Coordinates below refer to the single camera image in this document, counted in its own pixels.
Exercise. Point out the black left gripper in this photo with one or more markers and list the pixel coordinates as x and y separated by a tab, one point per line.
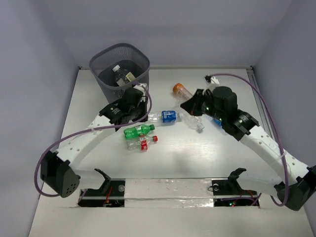
142	108

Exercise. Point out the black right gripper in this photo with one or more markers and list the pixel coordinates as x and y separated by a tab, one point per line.
192	105

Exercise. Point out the clear apple juice bottle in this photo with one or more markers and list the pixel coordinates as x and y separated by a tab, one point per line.
123	76

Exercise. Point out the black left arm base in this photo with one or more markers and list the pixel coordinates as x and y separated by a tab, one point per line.
109	194

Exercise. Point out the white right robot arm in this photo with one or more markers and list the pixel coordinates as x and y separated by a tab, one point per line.
294	182

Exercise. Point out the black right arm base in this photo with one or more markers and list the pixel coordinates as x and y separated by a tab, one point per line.
228	193

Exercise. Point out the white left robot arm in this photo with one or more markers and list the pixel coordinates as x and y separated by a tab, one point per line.
55	174

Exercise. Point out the grey mesh waste bin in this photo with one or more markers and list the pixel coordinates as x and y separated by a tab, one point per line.
126	56

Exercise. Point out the long orange capped bottle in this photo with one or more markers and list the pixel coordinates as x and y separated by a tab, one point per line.
181	92

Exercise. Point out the clear bottle blue label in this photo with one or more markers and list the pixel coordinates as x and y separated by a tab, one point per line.
165	117

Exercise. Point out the green soda bottle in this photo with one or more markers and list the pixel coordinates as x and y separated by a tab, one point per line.
136	131

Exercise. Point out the clear bottle light blue cap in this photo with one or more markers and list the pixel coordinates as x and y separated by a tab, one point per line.
218	122

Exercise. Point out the clear bottle red label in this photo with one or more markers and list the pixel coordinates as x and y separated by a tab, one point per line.
142	142

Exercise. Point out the metal rail right wall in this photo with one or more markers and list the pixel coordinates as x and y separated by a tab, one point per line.
265	120

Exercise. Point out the silver taped front rail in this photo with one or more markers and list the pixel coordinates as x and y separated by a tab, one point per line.
168	193

